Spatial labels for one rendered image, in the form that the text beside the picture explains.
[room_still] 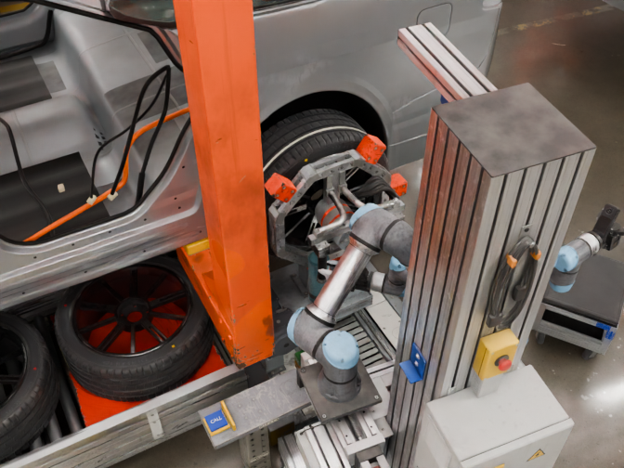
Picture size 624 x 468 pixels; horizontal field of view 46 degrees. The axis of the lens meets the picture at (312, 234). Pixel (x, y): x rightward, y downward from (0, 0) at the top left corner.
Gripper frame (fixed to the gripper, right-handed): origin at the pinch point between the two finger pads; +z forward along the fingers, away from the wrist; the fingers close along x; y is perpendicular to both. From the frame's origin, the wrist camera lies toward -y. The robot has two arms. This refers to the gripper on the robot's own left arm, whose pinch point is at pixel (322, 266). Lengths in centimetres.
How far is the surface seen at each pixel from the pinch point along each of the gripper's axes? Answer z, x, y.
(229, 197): 21, -33, -61
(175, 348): 53, -32, 33
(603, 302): -119, 57, 49
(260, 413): 11, -48, 38
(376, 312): -17, 42, 75
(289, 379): 5.2, -29.8, 38.1
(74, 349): 92, -44, 33
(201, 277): 50, -7, 15
